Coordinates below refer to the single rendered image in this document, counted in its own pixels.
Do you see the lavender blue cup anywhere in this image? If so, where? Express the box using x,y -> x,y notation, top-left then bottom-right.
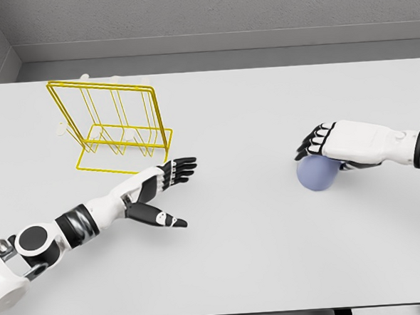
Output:
295,153 -> 342,195

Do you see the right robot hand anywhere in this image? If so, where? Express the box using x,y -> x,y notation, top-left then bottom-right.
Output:
292,117 -> 397,175

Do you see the yellow wire cup holder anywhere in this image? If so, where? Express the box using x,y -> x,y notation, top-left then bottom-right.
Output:
45,68 -> 177,181

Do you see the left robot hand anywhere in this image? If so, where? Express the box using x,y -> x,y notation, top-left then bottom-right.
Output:
116,156 -> 202,232

